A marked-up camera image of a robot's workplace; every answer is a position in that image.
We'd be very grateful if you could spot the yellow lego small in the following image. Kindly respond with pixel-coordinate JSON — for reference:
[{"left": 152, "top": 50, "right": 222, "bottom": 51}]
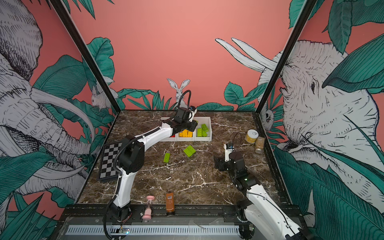
[{"left": 179, "top": 130, "right": 193, "bottom": 138}]

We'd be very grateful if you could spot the large green lego plate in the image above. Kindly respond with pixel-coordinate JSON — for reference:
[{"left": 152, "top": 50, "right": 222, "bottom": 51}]
[{"left": 183, "top": 145, "right": 196, "bottom": 158}]

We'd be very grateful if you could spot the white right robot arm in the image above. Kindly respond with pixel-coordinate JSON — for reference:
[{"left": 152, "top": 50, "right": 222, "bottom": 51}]
[{"left": 214, "top": 152, "right": 315, "bottom": 240}]

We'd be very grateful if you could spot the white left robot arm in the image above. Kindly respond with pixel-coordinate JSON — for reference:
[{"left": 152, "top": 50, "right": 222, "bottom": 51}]
[{"left": 107, "top": 106, "right": 198, "bottom": 222}]

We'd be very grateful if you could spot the white left bin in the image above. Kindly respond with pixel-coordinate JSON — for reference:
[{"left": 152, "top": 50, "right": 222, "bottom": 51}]
[{"left": 161, "top": 117, "right": 178, "bottom": 142}]

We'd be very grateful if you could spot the white bin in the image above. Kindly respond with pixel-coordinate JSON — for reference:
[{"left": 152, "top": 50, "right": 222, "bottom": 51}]
[
  {"left": 176, "top": 130, "right": 196, "bottom": 142},
  {"left": 193, "top": 117, "right": 212, "bottom": 142},
  {"left": 161, "top": 117, "right": 178, "bottom": 142}
]

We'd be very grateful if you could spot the white middle bin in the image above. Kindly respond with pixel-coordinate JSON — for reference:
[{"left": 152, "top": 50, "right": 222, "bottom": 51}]
[{"left": 176, "top": 130, "right": 196, "bottom": 142}]

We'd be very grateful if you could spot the white right bin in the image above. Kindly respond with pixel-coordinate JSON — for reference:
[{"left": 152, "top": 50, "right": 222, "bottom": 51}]
[{"left": 193, "top": 117, "right": 212, "bottom": 142}]

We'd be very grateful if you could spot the brown spice jar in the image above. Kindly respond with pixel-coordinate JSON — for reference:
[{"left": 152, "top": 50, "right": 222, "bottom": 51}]
[{"left": 255, "top": 137, "right": 265, "bottom": 154}]

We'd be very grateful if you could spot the yellow tape roll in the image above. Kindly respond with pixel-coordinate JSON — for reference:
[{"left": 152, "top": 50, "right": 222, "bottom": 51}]
[{"left": 245, "top": 129, "right": 259, "bottom": 144}]

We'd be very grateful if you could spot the brown orange bottle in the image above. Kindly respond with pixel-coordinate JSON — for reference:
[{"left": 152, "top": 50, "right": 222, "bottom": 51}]
[{"left": 166, "top": 193, "right": 175, "bottom": 216}]

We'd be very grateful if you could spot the black white checkerboard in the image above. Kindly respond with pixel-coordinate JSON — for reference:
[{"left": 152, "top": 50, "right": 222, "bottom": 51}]
[{"left": 99, "top": 142, "right": 122, "bottom": 183}]

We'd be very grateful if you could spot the pink hourglass timer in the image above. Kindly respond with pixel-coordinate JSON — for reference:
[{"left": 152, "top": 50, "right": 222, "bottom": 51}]
[{"left": 143, "top": 196, "right": 156, "bottom": 221}]

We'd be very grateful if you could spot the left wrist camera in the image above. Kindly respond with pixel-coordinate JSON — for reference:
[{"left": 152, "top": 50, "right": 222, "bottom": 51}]
[{"left": 189, "top": 106, "right": 197, "bottom": 120}]

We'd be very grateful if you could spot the white perforated rail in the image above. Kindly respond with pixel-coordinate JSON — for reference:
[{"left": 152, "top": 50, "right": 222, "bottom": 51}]
[{"left": 65, "top": 225, "right": 240, "bottom": 236}]

